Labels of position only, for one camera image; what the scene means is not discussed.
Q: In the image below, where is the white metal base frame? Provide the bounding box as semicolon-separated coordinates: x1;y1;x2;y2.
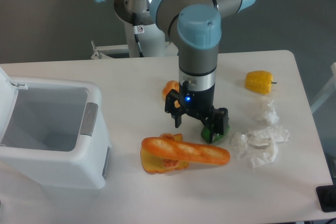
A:
91;40;178;60

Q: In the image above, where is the long orange baguette bread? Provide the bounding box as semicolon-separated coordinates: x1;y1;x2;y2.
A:
141;137;230;165

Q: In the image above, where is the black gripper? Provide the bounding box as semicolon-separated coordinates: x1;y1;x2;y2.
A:
164;81;228;134

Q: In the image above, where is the green bell pepper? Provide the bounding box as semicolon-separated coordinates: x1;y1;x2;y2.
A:
201;126;230;144

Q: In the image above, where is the white plastic bin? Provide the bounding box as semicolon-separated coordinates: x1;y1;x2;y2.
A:
1;71;111;189

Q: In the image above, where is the white furniture at right edge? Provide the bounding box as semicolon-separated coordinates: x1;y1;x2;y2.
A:
310;62;335;114

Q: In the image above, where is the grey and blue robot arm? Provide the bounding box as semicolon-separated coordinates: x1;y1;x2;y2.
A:
95;0;256;143

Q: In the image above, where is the crumpled white paper upper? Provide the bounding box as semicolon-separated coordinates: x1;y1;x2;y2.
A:
255;100;279;126

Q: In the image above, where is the small crumpled white paper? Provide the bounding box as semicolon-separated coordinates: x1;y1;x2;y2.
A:
231;132;248;154

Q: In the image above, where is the yellow toast slice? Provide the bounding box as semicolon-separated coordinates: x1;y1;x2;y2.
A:
140;133;189;174

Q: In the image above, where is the black device at edge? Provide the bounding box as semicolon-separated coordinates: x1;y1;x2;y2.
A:
316;185;335;212

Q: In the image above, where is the round braided bread roll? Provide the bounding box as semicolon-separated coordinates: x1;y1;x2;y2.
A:
161;80;180;101

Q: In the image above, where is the yellow bell pepper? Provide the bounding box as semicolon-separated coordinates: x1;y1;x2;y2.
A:
245;70;277;95

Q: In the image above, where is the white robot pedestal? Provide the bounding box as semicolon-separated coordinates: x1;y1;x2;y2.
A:
113;0;173;58

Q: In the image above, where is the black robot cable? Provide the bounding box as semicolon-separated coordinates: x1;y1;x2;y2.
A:
132;13;144;58

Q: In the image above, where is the crumpled white paper lower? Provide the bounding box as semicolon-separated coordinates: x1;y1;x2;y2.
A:
247;125;290;168

